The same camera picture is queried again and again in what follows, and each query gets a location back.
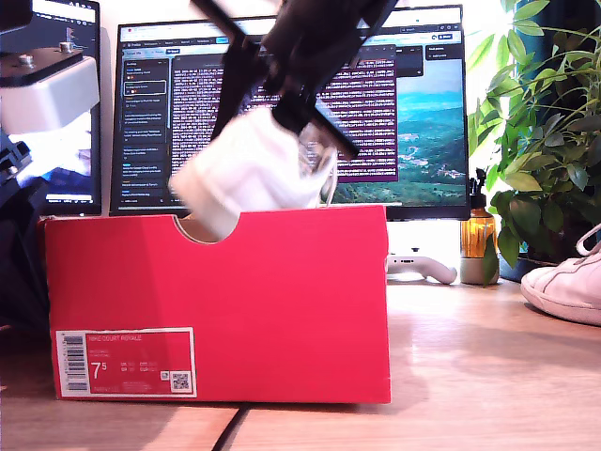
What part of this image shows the green leafy potted plant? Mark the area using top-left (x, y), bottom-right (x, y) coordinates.
top-left (468, 0), bottom-right (601, 287)

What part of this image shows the white game controller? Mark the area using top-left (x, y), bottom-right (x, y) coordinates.
top-left (387, 246), bottom-right (458, 286)

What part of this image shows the red shoebox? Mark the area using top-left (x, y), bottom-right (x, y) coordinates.
top-left (38, 205), bottom-right (393, 405)

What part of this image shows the amber pump bottle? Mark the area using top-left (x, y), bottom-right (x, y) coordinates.
top-left (459, 167), bottom-right (498, 259)

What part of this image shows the black Huawei computer monitor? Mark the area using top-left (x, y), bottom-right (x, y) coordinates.
top-left (109, 4), bottom-right (471, 222)

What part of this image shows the black cable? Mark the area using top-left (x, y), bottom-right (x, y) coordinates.
top-left (210, 406), bottom-right (254, 451)

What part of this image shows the white sneaker shoe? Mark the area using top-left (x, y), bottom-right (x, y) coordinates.
top-left (168, 110), bottom-right (340, 241)
top-left (519, 223), bottom-right (601, 327)

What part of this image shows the white round bottle holder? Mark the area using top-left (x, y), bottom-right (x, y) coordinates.
top-left (459, 257), bottom-right (501, 287)

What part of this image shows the white camera box with bracket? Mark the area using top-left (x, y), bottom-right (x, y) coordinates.
top-left (0, 45), bottom-right (100, 133)

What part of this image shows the black rectangular planter tray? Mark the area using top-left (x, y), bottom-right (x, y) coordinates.
top-left (499, 256), bottom-right (541, 284)

